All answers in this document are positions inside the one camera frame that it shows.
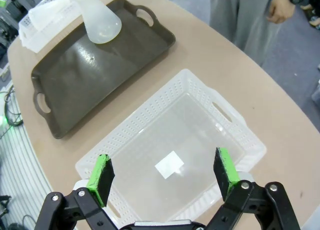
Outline grey trousers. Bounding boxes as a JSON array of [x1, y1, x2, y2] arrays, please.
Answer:
[[208, 0, 285, 68]]

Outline green-tipped right gripper right finger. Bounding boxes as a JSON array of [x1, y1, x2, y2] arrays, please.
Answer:
[[206, 147, 301, 230]]

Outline dark brown plastic tray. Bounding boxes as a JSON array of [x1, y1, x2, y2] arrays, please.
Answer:
[[30, 0, 177, 140]]

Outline person's left hand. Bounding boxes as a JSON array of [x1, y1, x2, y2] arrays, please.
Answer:
[[266, 0, 298, 24]]

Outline white basket with loose label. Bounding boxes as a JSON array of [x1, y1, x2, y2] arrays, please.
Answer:
[[18, 0, 85, 54]]

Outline white basket with stuck label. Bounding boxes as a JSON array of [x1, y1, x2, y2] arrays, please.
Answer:
[[74, 68, 267, 228]]

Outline grey cable bundle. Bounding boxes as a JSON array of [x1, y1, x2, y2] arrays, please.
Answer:
[[0, 84, 25, 127]]

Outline green-tipped right gripper left finger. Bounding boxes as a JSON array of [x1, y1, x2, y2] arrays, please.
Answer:
[[36, 154, 119, 230]]

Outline white paper label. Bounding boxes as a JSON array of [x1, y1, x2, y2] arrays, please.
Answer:
[[154, 150, 186, 180]]

